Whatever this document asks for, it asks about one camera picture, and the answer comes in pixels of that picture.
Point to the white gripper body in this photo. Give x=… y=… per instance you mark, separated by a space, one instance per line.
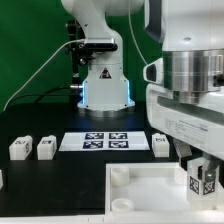
x=201 y=125

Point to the white square tabletop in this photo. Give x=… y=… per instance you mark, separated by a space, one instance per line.
x=149 y=187

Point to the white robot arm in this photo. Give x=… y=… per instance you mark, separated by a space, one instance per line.
x=185 y=92

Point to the white block left edge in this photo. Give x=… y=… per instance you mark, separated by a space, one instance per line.
x=1 y=180

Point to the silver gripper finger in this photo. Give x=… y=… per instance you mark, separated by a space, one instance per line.
x=209 y=168
x=183 y=149

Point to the white fiducial marker sheet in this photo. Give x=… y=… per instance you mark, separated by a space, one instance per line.
x=98 y=141

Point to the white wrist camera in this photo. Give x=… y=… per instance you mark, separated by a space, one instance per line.
x=153 y=72

